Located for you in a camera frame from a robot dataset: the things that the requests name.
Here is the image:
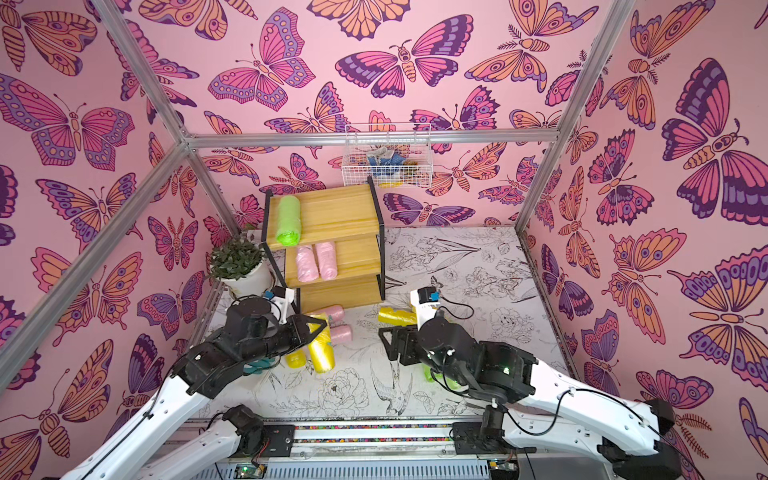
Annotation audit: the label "yellow bag roll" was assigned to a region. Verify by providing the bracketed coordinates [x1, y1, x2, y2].
[284, 350, 307, 369]
[377, 307, 417, 326]
[308, 327, 336, 374]

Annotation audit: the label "pink bag roll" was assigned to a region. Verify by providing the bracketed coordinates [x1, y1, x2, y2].
[295, 245, 320, 283]
[314, 241, 338, 281]
[330, 324, 353, 345]
[309, 304, 345, 324]

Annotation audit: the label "green bag roll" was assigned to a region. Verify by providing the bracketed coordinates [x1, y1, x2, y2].
[276, 195, 302, 247]

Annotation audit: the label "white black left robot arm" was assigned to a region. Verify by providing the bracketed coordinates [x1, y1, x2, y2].
[64, 295, 328, 479]

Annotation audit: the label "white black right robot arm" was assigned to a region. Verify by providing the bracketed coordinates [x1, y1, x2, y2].
[378, 317, 683, 479]

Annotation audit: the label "green bag roll right one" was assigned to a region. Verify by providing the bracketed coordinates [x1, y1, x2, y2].
[423, 365, 435, 383]

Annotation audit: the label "potted green plant white pot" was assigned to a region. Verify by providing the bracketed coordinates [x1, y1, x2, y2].
[208, 236, 275, 299]

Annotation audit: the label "blue items in basket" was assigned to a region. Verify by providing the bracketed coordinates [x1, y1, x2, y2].
[366, 147, 407, 168]

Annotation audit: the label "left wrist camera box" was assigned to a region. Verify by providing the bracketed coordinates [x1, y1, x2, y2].
[264, 285, 300, 318]

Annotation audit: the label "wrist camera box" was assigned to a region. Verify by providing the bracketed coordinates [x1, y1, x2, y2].
[410, 286, 440, 329]
[264, 285, 300, 318]

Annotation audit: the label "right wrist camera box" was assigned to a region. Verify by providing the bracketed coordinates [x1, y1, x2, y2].
[410, 286, 440, 329]

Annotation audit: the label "wooden three-tier shelf black frame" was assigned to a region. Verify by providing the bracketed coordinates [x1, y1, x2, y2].
[261, 179, 386, 312]

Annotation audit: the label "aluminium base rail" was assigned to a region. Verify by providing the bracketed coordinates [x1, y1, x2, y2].
[119, 416, 631, 480]

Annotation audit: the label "white wire wall basket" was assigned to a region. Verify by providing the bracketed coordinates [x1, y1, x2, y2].
[340, 122, 434, 189]

